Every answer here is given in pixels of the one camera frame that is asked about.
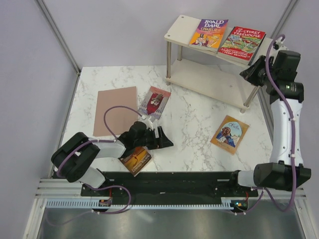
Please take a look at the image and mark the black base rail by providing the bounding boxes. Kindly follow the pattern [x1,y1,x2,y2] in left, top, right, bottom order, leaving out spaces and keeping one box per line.
[81,172,259,204]

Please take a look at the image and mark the white two-tier shelf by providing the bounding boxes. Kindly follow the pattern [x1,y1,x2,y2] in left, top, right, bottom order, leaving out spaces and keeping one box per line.
[164,15,260,113]

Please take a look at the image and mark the white slotted cable duct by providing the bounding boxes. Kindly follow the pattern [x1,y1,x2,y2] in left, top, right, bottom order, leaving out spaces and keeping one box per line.
[46,196,250,210]

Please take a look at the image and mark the grey red illustrated book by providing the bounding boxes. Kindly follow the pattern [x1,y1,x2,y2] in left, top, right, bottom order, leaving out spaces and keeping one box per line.
[138,86,171,120]

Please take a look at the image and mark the dark brown Leonard book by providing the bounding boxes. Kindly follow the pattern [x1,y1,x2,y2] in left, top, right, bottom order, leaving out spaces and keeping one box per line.
[120,147,152,177]

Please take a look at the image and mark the Roald Dahl Charlie book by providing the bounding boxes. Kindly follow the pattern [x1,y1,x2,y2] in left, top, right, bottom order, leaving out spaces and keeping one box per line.
[189,19,228,53]

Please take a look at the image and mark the orange Othello book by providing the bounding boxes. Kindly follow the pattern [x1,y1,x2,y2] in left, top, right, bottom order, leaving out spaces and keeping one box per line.
[210,115,250,155]

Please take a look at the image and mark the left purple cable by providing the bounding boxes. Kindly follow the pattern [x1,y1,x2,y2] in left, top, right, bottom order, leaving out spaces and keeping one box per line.
[56,106,145,179]

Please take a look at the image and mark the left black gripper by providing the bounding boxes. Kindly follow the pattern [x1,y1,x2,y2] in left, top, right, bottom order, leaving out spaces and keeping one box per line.
[135,126,173,150]

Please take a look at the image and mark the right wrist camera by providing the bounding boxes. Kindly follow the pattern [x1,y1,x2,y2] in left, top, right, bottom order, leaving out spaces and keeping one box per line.
[273,40,288,50]

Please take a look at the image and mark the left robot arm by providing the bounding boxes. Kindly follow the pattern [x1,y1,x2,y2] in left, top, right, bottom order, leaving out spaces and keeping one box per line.
[51,121,174,196]

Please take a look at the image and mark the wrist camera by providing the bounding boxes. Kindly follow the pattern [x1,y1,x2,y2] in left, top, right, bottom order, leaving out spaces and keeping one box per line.
[273,40,288,50]
[140,116,159,130]

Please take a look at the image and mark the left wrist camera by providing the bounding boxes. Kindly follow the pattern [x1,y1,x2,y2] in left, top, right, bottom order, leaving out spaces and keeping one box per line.
[140,116,159,130]

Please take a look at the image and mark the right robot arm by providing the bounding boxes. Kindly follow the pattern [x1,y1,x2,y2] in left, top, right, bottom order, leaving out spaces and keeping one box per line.
[228,50,312,196]

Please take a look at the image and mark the red 13-Storey Treehouse book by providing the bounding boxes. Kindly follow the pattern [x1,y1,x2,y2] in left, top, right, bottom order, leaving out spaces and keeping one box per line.
[217,26,266,60]

